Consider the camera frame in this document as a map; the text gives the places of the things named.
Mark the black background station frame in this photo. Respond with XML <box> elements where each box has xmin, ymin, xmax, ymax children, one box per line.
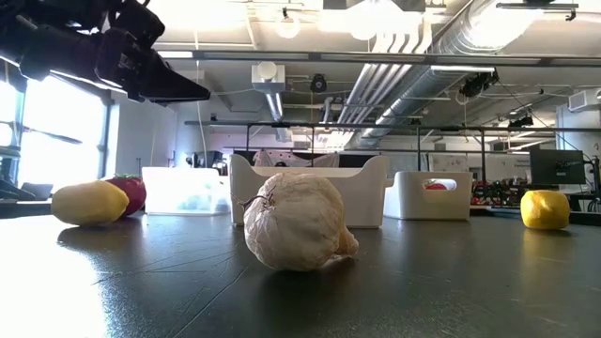
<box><xmin>184</xmin><ymin>119</ymin><xmax>601</xmax><ymax>185</ymax></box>

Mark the black dome camera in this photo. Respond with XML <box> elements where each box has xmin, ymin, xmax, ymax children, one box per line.
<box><xmin>309</xmin><ymin>73</ymin><xmax>329</xmax><ymax>94</ymax></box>

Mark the white ceiling pipe bundle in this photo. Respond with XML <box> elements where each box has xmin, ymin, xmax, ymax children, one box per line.
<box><xmin>335</xmin><ymin>27</ymin><xmax>433</xmax><ymax>126</ymax></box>

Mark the bright window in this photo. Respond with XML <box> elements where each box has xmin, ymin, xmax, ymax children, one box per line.
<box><xmin>0</xmin><ymin>77</ymin><xmax>112</xmax><ymax>192</ymax></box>

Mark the black background monitor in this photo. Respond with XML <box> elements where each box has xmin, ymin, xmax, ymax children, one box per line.
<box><xmin>529</xmin><ymin>148</ymin><xmax>587</xmax><ymax>186</ymax></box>

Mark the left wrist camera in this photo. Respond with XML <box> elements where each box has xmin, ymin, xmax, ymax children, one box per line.
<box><xmin>110</xmin><ymin>0</ymin><xmax>166</xmax><ymax>48</ymax></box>

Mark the round ceiling lamp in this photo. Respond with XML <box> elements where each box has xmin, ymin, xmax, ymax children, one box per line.
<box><xmin>275</xmin><ymin>8</ymin><xmax>302</xmax><ymax>40</ymax></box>

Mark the white wall air vent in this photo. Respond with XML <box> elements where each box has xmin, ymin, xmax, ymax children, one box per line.
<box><xmin>566</xmin><ymin>87</ymin><xmax>601</xmax><ymax>113</ymax></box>

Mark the silver ventilation duct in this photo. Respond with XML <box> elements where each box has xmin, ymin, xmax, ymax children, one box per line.
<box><xmin>356</xmin><ymin>0</ymin><xmax>546</xmax><ymax>146</ymax></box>

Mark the yellow lemon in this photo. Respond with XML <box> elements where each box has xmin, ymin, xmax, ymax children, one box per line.
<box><xmin>50</xmin><ymin>179</ymin><xmax>131</xmax><ymax>227</ymax></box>
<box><xmin>519</xmin><ymin>189</ymin><xmax>572</xmax><ymax>231</ymax></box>

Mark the white ceiling box unit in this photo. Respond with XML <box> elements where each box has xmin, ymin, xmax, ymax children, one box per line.
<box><xmin>251</xmin><ymin>60</ymin><xmax>286</xmax><ymax>95</ymax></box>

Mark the grey overhead rig beam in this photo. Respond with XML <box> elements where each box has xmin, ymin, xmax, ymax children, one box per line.
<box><xmin>154</xmin><ymin>49</ymin><xmax>601</xmax><ymax>68</ymax></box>

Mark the wide white plastic basket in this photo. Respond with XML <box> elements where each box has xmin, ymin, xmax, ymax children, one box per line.
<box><xmin>228</xmin><ymin>153</ymin><xmax>390</xmax><ymax>230</ymax></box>

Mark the narrow white plastic basket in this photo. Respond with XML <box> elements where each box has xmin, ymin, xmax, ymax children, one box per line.
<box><xmin>141</xmin><ymin>166</ymin><xmax>232</xmax><ymax>217</ymax></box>
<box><xmin>383</xmin><ymin>170</ymin><xmax>474</xmax><ymax>222</ymax></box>

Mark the black ceiling-hung device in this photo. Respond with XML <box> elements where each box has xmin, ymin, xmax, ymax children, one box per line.
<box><xmin>458</xmin><ymin>69</ymin><xmax>500</xmax><ymax>99</ymax></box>

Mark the black table mat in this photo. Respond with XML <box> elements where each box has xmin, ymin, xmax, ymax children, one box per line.
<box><xmin>0</xmin><ymin>206</ymin><xmax>601</xmax><ymax>338</ymax></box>

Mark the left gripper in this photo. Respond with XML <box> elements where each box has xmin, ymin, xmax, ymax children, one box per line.
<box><xmin>93</xmin><ymin>26</ymin><xmax>212</xmax><ymax>105</ymax></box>

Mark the white garlic bulb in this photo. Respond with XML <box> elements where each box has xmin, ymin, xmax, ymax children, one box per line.
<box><xmin>232</xmin><ymin>171</ymin><xmax>361</xmax><ymax>273</ymax></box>

